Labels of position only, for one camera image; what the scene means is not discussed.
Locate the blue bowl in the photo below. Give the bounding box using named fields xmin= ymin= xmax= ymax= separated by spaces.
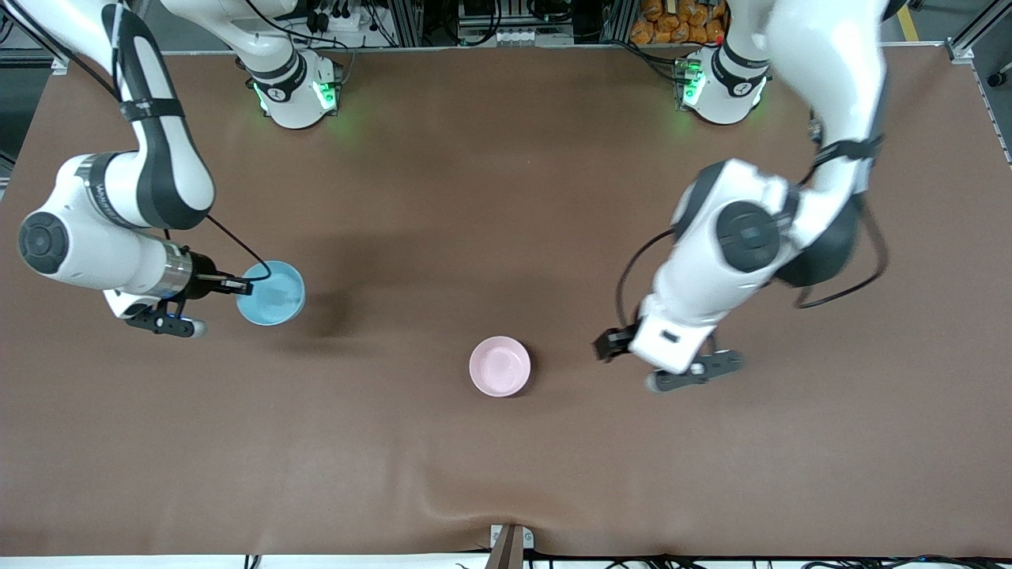
xmin=236 ymin=261 xmax=306 ymax=326

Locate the pink bowl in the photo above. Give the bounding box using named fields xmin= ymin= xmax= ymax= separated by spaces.
xmin=470 ymin=336 xmax=532 ymax=398

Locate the brown table cover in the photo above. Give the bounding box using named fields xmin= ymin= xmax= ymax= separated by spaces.
xmin=0 ymin=43 xmax=1012 ymax=558

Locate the brown wooden bar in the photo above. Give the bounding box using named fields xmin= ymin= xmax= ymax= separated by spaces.
xmin=484 ymin=528 xmax=524 ymax=569

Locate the white power strip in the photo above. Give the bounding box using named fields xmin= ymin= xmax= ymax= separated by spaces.
xmin=304 ymin=4 xmax=368 ymax=34

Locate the orange snack bags pile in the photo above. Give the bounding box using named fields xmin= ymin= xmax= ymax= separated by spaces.
xmin=630 ymin=0 xmax=728 ymax=46

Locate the aluminium frame profile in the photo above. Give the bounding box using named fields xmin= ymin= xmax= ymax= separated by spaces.
xmin=946 ymin=0 xmax=1012 ymax=167
xmin=0 ymin=16 xmax=72 ymax=72
xmin=601 ymin=0 xmax=633 ymax=44
xmin=395 ymin=0 xmax=424 ymax=47

